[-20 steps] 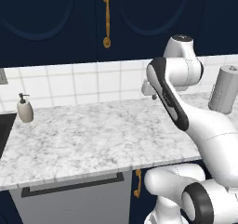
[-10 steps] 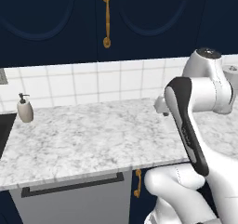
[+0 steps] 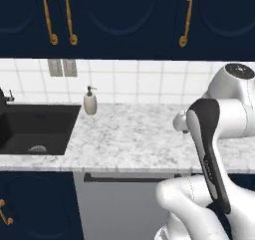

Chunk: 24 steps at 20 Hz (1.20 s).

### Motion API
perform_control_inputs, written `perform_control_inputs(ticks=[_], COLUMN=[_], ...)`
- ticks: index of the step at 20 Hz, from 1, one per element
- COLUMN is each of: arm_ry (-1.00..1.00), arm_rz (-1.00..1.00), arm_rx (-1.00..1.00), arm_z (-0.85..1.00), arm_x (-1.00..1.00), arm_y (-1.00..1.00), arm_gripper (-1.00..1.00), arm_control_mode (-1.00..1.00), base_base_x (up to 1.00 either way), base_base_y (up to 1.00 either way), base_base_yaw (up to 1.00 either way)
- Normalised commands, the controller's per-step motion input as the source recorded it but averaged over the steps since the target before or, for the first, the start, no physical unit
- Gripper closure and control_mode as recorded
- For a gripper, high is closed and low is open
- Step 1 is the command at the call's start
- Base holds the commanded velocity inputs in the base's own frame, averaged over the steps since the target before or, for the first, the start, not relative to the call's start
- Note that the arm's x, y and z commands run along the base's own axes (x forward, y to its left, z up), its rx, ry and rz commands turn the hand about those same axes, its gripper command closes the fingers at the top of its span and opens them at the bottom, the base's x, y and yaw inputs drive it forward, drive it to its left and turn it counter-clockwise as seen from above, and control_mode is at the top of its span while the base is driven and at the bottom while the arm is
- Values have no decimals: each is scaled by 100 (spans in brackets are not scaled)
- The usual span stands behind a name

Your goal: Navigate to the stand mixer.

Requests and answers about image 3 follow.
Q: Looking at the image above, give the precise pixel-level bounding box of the navy wall cupboard door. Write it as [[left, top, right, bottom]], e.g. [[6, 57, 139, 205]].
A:
[[0, 0, 62, 60], [59, 0, 174, 61], [171, 0, 255, 63]]

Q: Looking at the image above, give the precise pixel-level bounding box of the black sink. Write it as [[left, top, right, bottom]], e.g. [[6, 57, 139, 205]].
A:
[[0, 103, 83, 156]]

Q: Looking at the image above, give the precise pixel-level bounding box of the black sink tap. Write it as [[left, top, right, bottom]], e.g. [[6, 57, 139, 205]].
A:
[[0, 88, 16, 107]]

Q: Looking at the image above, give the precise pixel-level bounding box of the grey sink drain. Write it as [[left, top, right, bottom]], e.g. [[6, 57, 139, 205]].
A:
[[28, 144, 48, 154]]

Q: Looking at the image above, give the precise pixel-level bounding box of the brass cupboard handle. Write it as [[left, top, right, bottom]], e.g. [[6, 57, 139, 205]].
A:
[[63, 0, 79, 47], [0, 198, 15, 227], [41, 0, 59, 46], [178, 0, 196, 49]]

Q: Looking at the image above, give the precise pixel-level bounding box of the grey dishwasher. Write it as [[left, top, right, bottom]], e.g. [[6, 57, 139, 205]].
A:
[[73, 171, 175, 240]]

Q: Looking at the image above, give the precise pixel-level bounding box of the beige soap dispenser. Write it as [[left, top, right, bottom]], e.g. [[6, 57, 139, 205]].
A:
[[83, 85, 99, 117]]

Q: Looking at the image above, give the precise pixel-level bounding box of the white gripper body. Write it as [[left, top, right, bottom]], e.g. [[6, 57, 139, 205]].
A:
[[172, 110, 190, 134]]

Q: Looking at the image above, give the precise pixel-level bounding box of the navy base cupboard door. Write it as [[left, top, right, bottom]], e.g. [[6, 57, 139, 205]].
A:
[[228, 173, 255, 192], [0, 170, 85, 240]]

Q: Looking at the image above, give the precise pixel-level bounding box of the black dishwasher handle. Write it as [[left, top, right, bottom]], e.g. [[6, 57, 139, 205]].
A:
[[83, 172, 183, 184]]

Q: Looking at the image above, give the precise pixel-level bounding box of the grey wall socket plate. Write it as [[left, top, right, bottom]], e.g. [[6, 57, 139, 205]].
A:
[[47, 58, 64, 78], [62, 58, 79, 78]]

